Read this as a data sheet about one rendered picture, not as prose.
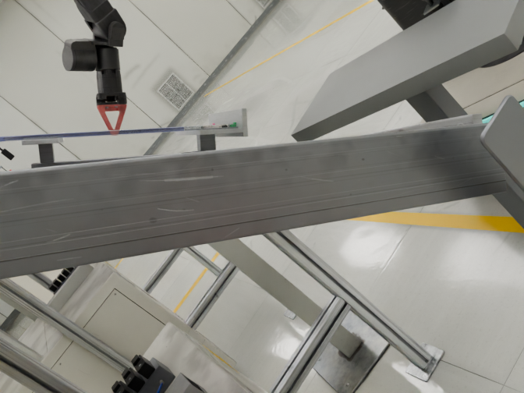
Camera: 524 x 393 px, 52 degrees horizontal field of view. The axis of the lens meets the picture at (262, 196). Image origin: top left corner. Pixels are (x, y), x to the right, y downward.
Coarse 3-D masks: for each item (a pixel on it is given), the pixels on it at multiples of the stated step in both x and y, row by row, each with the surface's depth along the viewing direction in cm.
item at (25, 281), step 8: (0, 168) 516; (48, 272) 496; (56, 272) 499; (16, 280) 485; (24, 280) 488; (32, 280) 491; (24, 288) 488; (32, 288) 491; (40, 288) 493; (40, 296) 493; (48, 296) 496
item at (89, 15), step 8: (80, 0) 116; (88, 0) 116; (96, 0) 117; (104, 0) 119; (80, 8) 119; (88, 8) 117; (96, 8) 118; (104, 8) 119; (112, 8) 120; (88, 16) 119; (96, 16) 118; (104, 16) 120; (112, 16) 121; (120, 16) 122; (88, 24) 123; (96, 24) 120; (104, 24) 120; (96, 32) 124; (104, 32) 121
